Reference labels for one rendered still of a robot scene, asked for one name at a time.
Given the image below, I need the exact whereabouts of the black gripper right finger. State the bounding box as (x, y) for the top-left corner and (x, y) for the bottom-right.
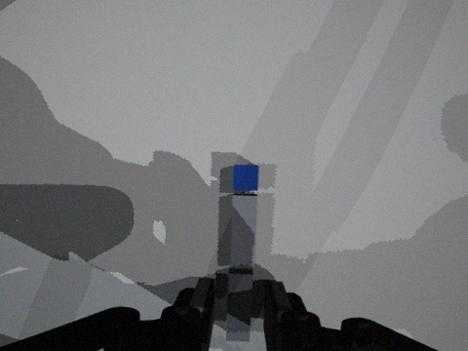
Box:
(263, 281), (438, 351)

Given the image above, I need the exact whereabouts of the grey rectangular bar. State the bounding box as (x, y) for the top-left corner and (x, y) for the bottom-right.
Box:
(230, 193), (257, 269)
(226, 267), (254, 342)

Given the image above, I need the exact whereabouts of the small blue cube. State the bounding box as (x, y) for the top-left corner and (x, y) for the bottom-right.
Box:
(233, 165), (258, 191)

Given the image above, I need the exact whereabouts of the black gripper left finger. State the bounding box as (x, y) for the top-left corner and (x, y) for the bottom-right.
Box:
(0, 278), (215, 351)

